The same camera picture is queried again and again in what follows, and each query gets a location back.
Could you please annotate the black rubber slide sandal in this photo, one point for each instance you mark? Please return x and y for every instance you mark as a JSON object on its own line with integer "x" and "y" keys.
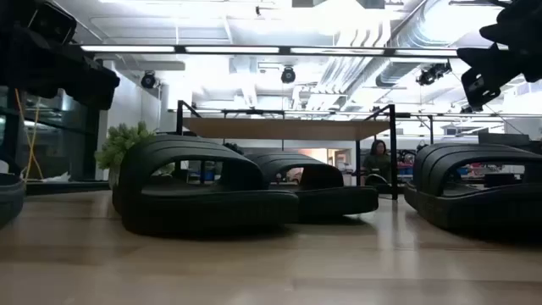
{"x": 10, "y": 199}
{"x": 203, "y": 212}
{"x": 466, "y": 212}
{"x": 334, "y": 203}

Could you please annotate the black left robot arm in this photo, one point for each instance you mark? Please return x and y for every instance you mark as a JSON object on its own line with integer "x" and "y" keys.
{"x": 8, "y": 51}

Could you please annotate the black ceiling track spotlight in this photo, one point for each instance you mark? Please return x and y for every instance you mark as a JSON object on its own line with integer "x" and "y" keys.
{"x": 470, "y": 109}
{"x": 432, "y": 74}

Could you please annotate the black computer monitor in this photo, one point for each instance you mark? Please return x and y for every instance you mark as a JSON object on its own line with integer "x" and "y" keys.
{"x": 504, "y": 139}
{"x": 536, "y": 146}

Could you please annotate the green succulent in patterned pot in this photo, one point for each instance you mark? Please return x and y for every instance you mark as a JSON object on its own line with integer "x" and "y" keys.
{"x": 118, "y": 144}

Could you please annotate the white crumpled paper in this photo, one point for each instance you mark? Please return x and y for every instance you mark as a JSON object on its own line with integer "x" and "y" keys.
{"x": 57, "y": 178}

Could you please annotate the person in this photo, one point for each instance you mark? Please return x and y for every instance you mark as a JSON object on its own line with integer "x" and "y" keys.
{"x": 378, "y": 163}

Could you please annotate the long ceiling light bar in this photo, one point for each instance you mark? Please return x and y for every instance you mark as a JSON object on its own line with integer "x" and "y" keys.
{"x": 233, "y": 49}

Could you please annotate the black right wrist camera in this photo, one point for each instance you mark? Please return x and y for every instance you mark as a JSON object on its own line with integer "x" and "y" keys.
{"x": 521, "y": 21}

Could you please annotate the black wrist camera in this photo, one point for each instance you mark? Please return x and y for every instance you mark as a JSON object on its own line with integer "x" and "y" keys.
{"x": 521, "y": 21}
{"x": 53, "y": 23}

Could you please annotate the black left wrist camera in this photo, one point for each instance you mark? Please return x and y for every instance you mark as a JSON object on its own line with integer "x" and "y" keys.
{"x": 53, "y": 23}

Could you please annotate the silver ceiling air duct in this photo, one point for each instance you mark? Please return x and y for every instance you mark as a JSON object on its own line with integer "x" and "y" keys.
{"x": 394, "y": 74}

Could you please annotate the wooden shelf black metal frame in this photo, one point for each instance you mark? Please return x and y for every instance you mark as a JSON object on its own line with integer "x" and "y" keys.
{"x": 283, "y": 129}

